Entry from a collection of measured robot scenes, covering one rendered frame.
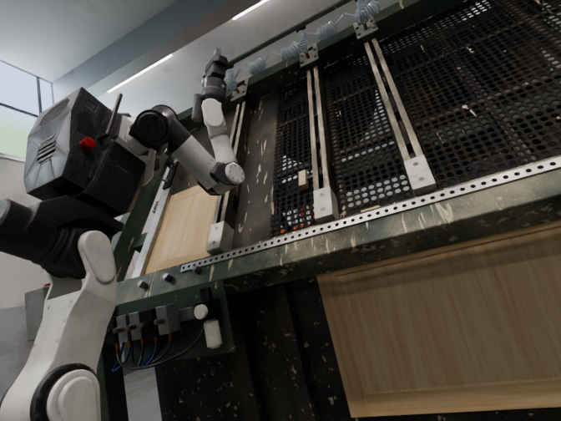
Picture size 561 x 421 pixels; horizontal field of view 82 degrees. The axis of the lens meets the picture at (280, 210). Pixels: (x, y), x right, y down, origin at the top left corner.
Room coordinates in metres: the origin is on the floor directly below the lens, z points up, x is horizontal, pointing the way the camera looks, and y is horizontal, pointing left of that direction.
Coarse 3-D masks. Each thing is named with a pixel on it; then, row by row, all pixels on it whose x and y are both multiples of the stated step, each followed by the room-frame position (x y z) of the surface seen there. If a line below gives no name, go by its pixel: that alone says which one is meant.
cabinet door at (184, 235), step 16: (192, 192) 1.53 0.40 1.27; (176, 208) 1.52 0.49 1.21; (192, 208) 1.46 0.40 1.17; (208, 208) 1.41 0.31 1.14; (176, 224) 1.46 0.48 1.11; (192, 224) 1.40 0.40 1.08; (208, 224) 1.35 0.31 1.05; (160, 240) 1.45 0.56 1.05; (176, 240) 1.40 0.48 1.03; (192, 240) 1.35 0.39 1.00; (208, 240) 1.29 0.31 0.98; (160, 256) 1.39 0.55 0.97; (176, 256) 1.34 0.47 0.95; (192, 256) 1.29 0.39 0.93
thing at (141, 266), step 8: (176, 160) 1.73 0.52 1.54; (176, 176) 1.66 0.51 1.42; (176, 184) 1.65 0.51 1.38; (168, 192) 1.59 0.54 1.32; (160, 200) 1.58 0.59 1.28; (168, 200) 1.58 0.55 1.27; (160, 208) 1.54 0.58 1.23; (160, 216) 1.51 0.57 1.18; (152, 224) 1.51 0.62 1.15; (160, 224) 1.50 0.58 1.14; (152, 232) 1.47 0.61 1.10; (152, 240) 1.44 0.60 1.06; (144, 248) 1.43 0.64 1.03; (152, 248) 1.44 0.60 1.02; (144, 256) 1.40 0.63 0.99; (136, 264) 1.40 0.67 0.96; (144, 264) 1.38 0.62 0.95; (136, 272) 1.37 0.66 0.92; (144, 272) 1.38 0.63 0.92
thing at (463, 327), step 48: (480, 240) 1.04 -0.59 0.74; (528, 240) 1.00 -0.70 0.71; (336, 288) 1.22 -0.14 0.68; (384, 288) 1.16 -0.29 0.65; (432, 288) 1.11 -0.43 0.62; (480, 288) 1.06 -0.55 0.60; (528, 288) 1.01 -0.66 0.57; (336, 336) 1.24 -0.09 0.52; (384, 336) 1.18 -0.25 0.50; (432, 336) 1.12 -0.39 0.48; (480, 336) 1.07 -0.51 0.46; (528, 336) 1.03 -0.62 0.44; (384, 384) 1.19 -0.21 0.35; (432, 384) 1.14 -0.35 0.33; (480, 384) 1.09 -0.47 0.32; (528, 384) 1.04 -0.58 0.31
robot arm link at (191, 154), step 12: (192, 144) 0.94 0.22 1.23; (180, 156) 0.95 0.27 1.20; (192, 156) 0.95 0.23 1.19; (204, 156) 0.97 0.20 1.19; (192, 168) 0.97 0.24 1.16; (204, 168) 0.98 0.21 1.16; (216, 168) 0.99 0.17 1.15; (228, 168) 1.01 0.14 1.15; (240, 168) 1.05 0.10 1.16; (204, 180) 1.00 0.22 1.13; (216, 180) 1.01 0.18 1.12; (228, 180) 1.02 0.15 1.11; (240, 180) 1.04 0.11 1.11
